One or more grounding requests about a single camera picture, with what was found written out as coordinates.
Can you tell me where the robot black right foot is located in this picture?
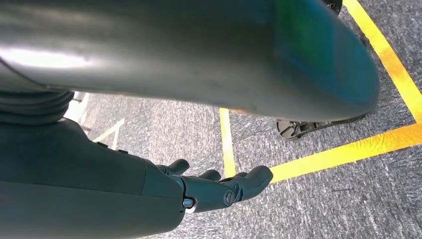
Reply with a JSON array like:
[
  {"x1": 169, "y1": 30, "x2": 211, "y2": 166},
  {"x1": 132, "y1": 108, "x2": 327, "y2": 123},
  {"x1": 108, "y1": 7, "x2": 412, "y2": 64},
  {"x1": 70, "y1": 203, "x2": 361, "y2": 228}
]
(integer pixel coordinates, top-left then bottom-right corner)
[{"x1": 276, "y1": 115, "x2": 366, "y2": 141}]

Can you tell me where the robot grey leg shell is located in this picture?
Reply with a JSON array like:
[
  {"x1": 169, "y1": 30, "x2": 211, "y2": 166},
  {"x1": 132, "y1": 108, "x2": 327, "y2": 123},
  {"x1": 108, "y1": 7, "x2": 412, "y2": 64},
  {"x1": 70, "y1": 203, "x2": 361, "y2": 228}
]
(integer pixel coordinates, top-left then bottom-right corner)
[{"x1": 0, "y1": 0, "x2": 381, "y2": 123}]

